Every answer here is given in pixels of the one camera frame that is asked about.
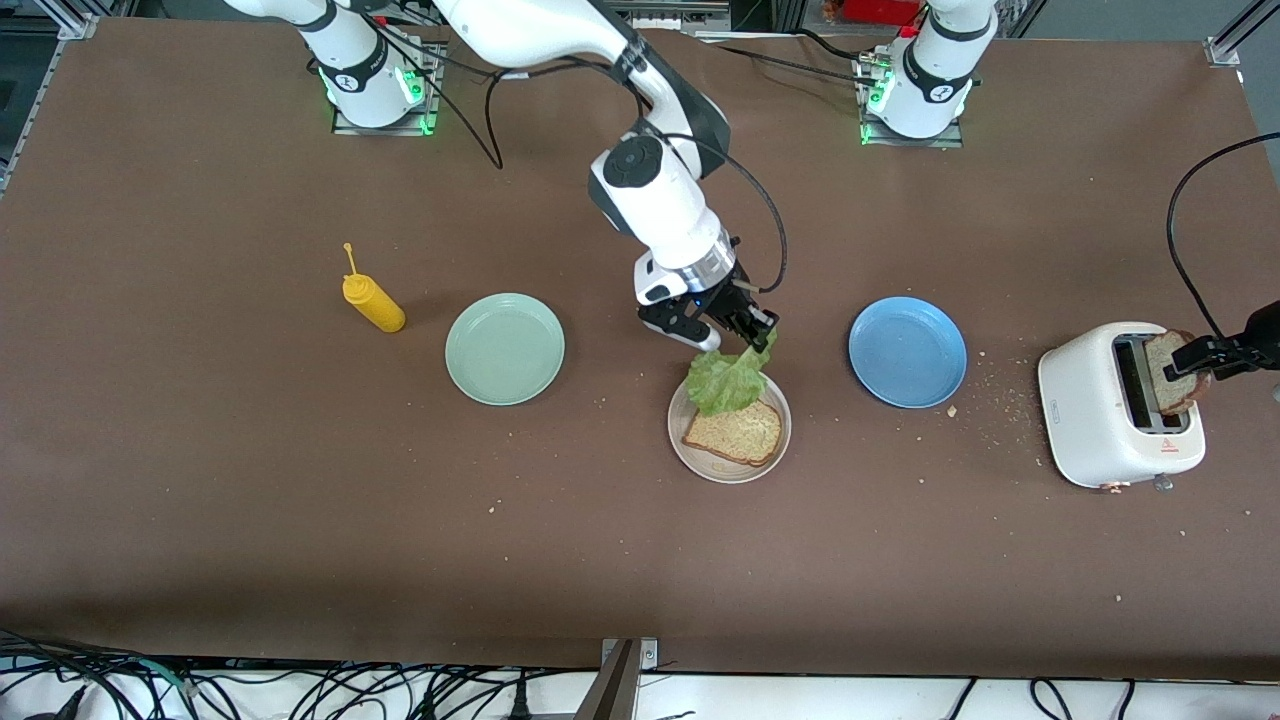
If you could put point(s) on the white toaster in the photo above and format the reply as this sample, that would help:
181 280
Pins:
1085 410

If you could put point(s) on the aluminium corner profile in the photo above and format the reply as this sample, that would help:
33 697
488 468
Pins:
1222 50
78 28

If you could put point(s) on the dark grey metal bar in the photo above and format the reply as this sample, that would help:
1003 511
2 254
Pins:
612 690

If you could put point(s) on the grey metal box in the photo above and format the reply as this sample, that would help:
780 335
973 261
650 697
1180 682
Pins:
690 15

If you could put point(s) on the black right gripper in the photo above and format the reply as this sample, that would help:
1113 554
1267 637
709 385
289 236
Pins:
733 300

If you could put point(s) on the green lettuce leaf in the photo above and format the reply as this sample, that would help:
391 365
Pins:
725 380

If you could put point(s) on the pale green plate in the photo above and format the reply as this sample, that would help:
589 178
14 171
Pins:
505 350

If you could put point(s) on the yellow squeeze bottle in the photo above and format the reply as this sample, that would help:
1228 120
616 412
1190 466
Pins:
378 305

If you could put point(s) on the brown crust bread slice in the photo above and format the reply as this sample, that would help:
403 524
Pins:
1170 395
740 435

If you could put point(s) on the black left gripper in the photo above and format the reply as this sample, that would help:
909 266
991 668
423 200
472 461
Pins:
1262 344

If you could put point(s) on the beige plate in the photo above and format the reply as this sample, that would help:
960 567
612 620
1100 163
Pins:
730 472

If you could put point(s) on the blue plate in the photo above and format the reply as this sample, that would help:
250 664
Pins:
907 352

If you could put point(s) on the black power plug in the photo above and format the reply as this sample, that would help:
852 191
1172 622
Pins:
520 705

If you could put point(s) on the red box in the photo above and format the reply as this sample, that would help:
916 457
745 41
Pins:
885 10

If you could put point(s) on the silver table bracket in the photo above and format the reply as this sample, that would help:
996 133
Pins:
650 655

